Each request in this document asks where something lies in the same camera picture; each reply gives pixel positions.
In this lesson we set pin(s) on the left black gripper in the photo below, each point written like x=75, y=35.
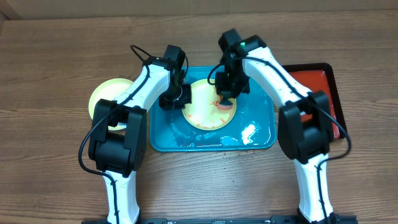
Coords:
x=186, y=99

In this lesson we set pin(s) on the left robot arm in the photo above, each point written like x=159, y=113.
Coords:
x=117, y=139

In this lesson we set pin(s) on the black tray red liquid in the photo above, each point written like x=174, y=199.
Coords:
x=319, y=77

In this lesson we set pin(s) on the yellow-green plate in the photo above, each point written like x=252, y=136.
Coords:
x=108, y=90
x=203, y=112

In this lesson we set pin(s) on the red sponge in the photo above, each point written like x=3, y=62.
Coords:
x=225, y=104

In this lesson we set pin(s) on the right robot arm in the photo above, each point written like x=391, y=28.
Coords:
x=305, y=127

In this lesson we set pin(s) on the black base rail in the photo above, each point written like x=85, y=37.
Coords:
x=275, y=219

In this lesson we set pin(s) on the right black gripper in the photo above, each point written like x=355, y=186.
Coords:
x=226, y=90

